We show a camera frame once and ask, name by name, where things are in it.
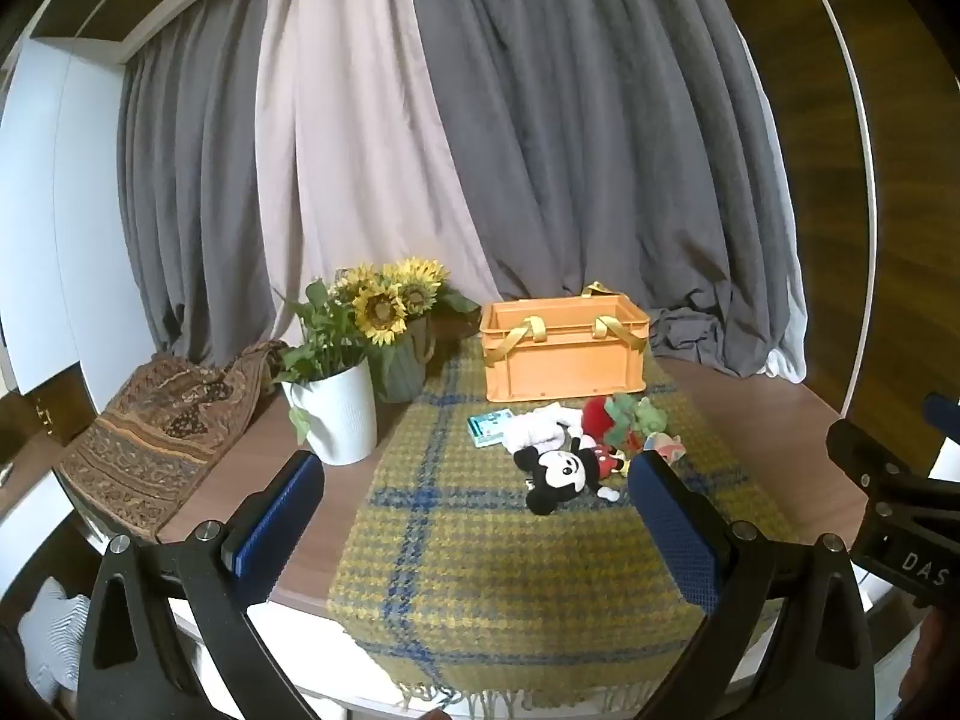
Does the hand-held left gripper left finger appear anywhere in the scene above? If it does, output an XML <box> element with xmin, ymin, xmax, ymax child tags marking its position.
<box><xmin>77</xmin><ymin>450</ymin><xmax>353</xmax><ymax>720</ymax></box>

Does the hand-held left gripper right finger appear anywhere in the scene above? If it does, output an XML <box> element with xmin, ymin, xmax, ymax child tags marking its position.
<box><xmin>626</xmin><ymin>450</ymin><xmax>878</xmax><ymax>720</ymax></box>

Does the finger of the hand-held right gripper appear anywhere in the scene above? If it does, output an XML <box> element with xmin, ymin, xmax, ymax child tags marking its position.
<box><xmin>922</xmin><ymin>392</ymin><xmax>960</xmax><ymax>437</ymax></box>
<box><xmin>826</xmin><ymin>420</ymin><xmax>914</xmax><ymax>497</ymax></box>

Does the white sock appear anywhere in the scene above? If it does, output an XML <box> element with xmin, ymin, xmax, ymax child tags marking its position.
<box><xmin>501</xmin><ymin>403</ymin><xmax>582</xmax><ymax>455</ymax></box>

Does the orange plastic crate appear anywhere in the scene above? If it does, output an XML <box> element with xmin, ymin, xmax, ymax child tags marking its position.
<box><xmin>480</xmin><ymin>281</ymin><xmax>650</xmax><ymax>404</ymax></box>

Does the small colourful plush toy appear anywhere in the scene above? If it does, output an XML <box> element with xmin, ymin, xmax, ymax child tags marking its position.
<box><xmin>637</xmin><ymin>431</ymin><xmax>687</xmax><ymax>466</ymax></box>

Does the black mouse plush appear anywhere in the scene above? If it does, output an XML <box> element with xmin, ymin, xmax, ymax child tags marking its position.
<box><xmin>512</xmin><ymin>436</ymin><xmax>629</xmax><ymax>517</ymax></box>

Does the red strawberry plush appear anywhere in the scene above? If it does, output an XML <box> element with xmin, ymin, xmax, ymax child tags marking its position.
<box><xmin>583</xmin><ymin>394</ymin><xmax>640</xmax><ymax>455</ymax></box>

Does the brown patterned cloth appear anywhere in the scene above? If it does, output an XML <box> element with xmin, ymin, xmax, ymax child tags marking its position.
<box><xmin>58</xmin><ymin>340</ymin><xmax>290</xmax><ymax>541</ymax></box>

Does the yellow blue plaid blanket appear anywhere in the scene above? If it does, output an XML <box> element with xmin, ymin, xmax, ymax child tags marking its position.
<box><xmin>328</xmin><ymin>330</ymin><xmax>800</xmax><ymax>713</ymax></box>

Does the green leafy plant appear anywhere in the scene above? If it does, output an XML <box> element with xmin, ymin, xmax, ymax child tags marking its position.
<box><xmin>271</xmin><ymin>279</ymin><xmax>376</xmax><ymax>445</ymax></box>

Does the green ribbed vase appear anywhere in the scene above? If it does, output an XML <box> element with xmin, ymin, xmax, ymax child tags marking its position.
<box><xmin>367</xmin><ymin>315</ymin><xmax>437</xmax><ymax>404</ymax></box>

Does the small blue picture book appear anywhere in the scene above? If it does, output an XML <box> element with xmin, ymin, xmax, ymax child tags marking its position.
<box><xmin>467</xmin><ymin>409</ymin><xmax>518</xmax><ymax>449</ymax></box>

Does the white curved tube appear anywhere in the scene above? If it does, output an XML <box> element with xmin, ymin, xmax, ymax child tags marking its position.
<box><xmin>786</xmin><ymin>0</ymin><xmax>880</xmax><ymax>417</ymax></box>

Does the striped grey white cloth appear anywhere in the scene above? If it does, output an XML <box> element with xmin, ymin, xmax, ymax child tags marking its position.
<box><xmin>19</xmin><ymin>577</ymin><xmax>95</xmax><ymax>702</ymax></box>

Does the sunflower bouquet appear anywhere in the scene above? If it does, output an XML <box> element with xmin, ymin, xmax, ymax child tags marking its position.
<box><xmin>334</xmin><ymin>259</ymin><xmax>481</xmax><ymax>350</ymax></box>

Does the narrow grey curtain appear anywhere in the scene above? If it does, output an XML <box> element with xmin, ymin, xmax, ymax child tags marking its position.
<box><xmin>116</xmin><ymin>0</ymin><xmax>301</xmax><ymax>370</ymax></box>

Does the white cabinet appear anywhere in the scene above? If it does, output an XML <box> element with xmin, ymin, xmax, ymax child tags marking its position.
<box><xmin>0</xmin><ymin>36</ymin><xmax>134</xmax><ymax>400</ymax></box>

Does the pale pink curtain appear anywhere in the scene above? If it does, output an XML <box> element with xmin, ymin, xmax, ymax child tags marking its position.
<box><xmin>255</xmin><ymin>0</ymin><xmax>505</xmax><ymax>340</ymax></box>

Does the wide grey curtain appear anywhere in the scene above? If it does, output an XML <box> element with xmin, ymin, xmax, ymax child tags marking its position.
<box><xmin>403</xmin><ymin>0</ymin><xmax>807</xmax><ymax>380</ymax></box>

